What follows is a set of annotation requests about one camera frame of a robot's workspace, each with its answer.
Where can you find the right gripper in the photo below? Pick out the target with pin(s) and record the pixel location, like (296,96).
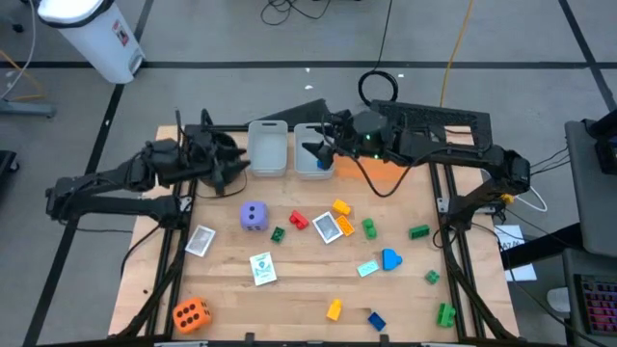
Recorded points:
(361,135)

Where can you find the dark green toy block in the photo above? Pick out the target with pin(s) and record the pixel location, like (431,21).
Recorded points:
(277,234)

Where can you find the blue heart-shaped toy block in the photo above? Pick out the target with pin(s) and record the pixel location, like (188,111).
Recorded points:
(389,260)

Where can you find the black perforated metal panel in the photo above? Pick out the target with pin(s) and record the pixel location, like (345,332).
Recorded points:
(434,107)

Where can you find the translucent orange tray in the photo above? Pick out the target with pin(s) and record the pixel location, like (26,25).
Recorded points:
(344,169)

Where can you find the dark blue toy brick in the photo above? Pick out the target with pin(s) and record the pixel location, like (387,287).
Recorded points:
(376,321)

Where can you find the small green toy block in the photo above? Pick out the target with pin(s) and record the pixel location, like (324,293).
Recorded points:
(432,277)

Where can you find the green two-stud toy block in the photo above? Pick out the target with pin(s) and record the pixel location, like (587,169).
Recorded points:
(446,315)
(369,229)

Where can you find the white computer mouse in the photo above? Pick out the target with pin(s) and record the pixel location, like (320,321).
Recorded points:
(559,299)

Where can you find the yellow toy block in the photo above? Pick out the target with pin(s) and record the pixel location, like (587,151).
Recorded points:
(341,207)
(334,311)

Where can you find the black flat panel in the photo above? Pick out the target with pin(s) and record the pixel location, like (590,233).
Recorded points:
(299,115)

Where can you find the grey stand base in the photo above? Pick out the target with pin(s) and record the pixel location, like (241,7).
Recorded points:
(26,108)

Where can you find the mint flat toy brick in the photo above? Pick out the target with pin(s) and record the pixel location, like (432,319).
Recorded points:
(367,268)

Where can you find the purple foam dice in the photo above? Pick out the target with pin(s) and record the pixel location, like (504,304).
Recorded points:
(248,222)

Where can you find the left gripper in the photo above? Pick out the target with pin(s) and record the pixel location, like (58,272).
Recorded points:
(202,156)

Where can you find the backlit keyboard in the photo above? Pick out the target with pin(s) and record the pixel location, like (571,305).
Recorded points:
(598,303)

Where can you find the black aluminium table frame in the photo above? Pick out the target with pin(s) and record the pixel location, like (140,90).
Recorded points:
(243,128)

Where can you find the white card green emblem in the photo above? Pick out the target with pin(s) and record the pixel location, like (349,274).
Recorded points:
(262,270)

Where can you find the red toy block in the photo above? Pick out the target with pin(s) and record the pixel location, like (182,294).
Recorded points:
(298,220)

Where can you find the black chair base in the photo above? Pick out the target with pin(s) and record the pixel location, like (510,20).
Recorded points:
(7,166)

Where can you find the grey desk with keyboard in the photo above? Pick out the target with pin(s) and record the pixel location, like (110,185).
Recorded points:
(578,262)

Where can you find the grey plastic bin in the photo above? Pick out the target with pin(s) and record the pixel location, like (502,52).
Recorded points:
(267,154)
(303,166)

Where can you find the green long toy brick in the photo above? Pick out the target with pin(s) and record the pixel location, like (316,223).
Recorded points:
(419,232)

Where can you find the black desk device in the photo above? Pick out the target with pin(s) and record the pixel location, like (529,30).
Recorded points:
(608,154)

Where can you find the white trash bin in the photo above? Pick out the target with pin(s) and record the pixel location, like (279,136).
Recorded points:
(96,43)

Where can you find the white paper sheet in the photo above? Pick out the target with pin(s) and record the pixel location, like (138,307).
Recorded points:
(516,238)

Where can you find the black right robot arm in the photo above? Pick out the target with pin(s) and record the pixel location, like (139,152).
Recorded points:
(458,152)

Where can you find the blue rounded toy block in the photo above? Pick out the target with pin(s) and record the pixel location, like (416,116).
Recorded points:
(320,166)

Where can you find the orange foam dice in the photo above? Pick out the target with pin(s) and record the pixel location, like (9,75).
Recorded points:
(192,324)

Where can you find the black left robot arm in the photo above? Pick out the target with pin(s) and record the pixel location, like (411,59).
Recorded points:
(96,177)

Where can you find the yellow connector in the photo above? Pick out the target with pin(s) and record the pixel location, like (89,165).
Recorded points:
(507,198)

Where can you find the black desk foot bar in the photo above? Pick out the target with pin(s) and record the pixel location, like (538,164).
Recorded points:
(540,246)

